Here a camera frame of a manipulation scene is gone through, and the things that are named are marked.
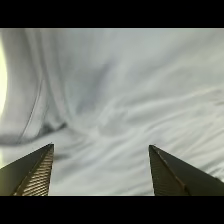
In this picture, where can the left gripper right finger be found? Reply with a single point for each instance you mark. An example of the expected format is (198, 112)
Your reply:
(176, 178)

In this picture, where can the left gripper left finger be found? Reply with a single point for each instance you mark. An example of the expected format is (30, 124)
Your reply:
(31, 176)

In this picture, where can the blue T-shirt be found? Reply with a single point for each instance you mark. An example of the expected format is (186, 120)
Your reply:
(126, 100)

